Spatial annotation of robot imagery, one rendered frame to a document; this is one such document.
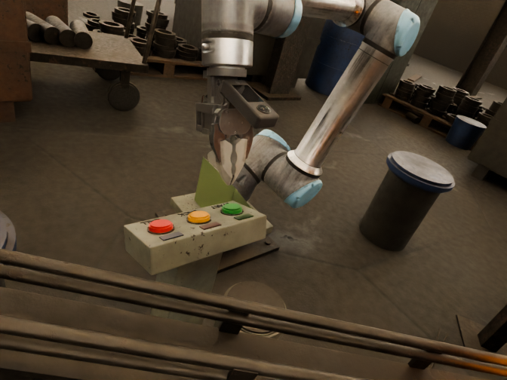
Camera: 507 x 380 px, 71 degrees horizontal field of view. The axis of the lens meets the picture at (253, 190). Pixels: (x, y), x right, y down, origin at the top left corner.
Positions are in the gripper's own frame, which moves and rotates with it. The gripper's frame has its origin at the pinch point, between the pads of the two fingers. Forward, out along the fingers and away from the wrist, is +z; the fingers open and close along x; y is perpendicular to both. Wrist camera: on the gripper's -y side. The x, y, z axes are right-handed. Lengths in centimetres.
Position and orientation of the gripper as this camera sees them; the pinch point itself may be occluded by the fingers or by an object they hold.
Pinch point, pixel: (231, 179)
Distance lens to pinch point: 67.5
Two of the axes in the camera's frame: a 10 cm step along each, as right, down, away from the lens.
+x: -7.7, 1.6, -6.2
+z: -0.4, 9.6, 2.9
